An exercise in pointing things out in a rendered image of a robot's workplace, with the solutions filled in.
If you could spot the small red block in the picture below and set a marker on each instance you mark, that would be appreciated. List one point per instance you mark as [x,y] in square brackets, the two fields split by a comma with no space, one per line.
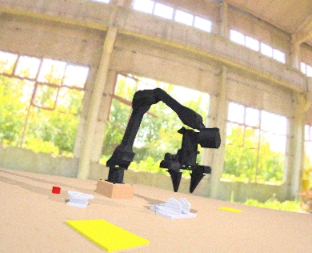
[56,190]

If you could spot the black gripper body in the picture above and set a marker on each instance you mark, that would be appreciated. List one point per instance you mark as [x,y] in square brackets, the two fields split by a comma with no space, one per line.
[188,158]

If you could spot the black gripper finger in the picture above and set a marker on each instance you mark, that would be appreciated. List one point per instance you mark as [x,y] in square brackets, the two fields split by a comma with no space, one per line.
[176,177]
[195,179]

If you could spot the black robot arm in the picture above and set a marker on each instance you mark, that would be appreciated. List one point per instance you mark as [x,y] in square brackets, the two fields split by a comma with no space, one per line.
[141,103]

